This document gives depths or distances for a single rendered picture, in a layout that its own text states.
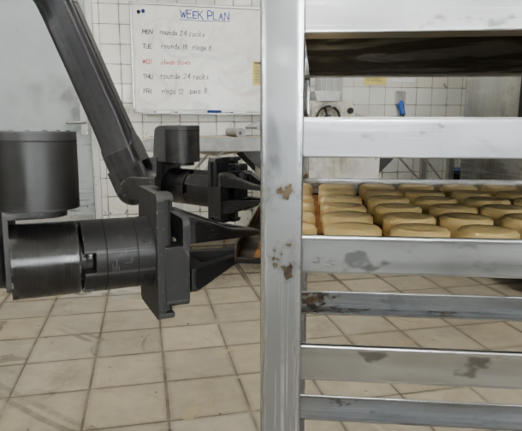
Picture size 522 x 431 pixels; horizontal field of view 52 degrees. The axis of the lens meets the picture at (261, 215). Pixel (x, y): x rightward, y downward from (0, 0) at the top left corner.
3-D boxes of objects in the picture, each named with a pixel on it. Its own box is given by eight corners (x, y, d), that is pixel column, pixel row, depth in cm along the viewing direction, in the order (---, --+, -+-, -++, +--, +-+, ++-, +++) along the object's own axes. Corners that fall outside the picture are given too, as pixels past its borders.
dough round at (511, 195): (542, 211, 67) (544, 196, 66) (500, 210, 67) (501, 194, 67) (530, 205, 71) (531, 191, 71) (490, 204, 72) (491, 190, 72)
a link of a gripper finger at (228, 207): (262, 169, 74) (210, 165, 79) (261, 220, 75) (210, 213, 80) (288, 166, 79) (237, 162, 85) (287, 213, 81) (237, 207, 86)
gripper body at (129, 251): (161, 295, 49) (76, 305, 46) (158, 184, 47) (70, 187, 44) (181, 318, 43) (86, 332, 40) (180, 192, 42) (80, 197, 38)
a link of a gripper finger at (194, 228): (242, 274, 52) (146, 285, 49) (242, 201, 51) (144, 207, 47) (273, 294, 46) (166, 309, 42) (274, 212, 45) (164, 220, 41)
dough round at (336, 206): (311, 223, 59) (311, 205, 59) (335, 217, 63) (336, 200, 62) (350, 229, 56) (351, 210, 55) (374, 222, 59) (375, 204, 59)
